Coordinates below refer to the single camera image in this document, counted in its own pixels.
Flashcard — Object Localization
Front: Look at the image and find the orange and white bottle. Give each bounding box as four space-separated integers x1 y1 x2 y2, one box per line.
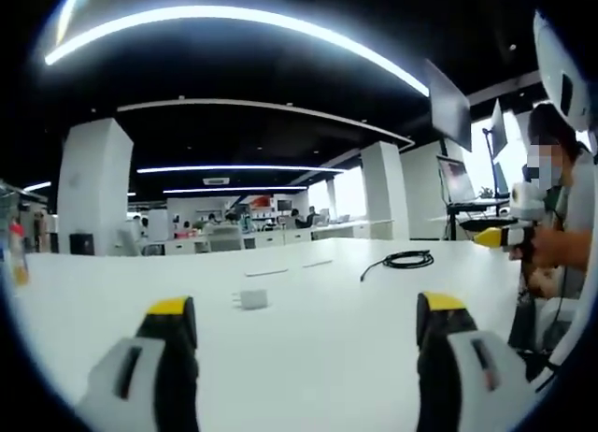
7 218 30 287

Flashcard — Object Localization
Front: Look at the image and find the short ceiling light strip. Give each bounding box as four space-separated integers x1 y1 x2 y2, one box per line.
163 184 301 194

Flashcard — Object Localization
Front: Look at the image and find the open laptop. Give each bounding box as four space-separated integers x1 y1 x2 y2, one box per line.
435 154 510 207

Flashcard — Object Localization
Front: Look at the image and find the large dark monitor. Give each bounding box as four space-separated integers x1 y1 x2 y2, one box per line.
423 59 474 153

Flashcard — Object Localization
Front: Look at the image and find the person's right hand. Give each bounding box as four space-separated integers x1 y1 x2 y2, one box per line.
528 229 558 270

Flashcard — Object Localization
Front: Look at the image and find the long curved ceiling light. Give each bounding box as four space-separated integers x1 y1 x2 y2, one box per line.
43 5 431 97

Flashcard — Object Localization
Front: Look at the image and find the black Type-C cable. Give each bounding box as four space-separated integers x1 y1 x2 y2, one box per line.
360 249 436 284

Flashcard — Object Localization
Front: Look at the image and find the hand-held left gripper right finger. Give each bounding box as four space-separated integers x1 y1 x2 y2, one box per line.
415 291 539 432

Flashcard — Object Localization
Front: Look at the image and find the black box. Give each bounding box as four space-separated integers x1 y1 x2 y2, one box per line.
68 232 95 256

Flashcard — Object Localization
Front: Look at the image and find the white worn device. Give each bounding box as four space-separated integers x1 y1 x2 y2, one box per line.
533 9 592 125

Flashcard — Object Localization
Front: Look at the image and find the straight ceiling light strip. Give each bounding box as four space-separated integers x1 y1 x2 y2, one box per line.
136 165 348 176

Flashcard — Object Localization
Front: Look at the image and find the white charger adapter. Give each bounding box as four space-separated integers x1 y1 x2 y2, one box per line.
231 288 272 311

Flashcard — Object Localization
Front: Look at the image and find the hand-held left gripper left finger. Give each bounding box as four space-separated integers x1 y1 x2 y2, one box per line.
74 295 200 432

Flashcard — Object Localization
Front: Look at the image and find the white desk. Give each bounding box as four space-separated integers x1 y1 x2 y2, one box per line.
7 237 525 432

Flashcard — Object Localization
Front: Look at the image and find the small dark monitor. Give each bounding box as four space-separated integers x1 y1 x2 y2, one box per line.
489 99 509 158

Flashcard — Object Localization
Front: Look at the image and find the person's body in grey shirt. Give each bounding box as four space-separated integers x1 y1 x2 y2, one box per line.
526 101 598 298

